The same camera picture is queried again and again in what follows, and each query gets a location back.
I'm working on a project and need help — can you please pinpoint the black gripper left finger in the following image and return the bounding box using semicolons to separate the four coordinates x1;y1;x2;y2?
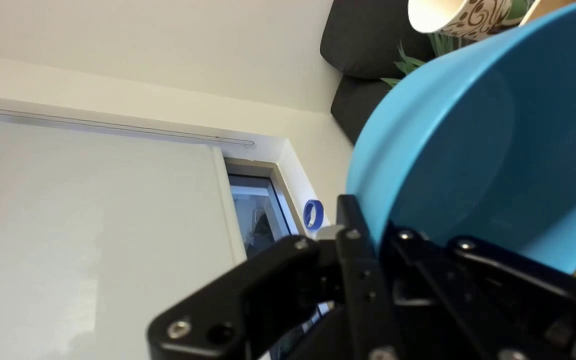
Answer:
145;195;402;360

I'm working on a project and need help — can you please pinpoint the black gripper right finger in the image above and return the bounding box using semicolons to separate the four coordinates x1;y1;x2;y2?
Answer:
379;226;576;360

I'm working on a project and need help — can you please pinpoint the blue plastic bowl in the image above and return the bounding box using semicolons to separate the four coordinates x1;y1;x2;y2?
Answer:
346;5;576;272

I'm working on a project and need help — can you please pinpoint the blue tape roll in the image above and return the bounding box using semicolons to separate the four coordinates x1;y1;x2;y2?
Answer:
301;201;324;233

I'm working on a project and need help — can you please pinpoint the white roller blind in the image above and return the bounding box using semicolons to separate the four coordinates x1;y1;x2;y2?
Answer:
0;117;241;360

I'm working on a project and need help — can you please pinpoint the green potted plant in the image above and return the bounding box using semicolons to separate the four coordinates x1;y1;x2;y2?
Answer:
382;0;533;88

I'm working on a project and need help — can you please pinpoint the dark sofa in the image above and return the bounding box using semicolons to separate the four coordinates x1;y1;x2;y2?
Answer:
319;0;429;143

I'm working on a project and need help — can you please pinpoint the patterned paper cup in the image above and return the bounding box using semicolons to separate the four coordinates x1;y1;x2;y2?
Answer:
407;0;512;41

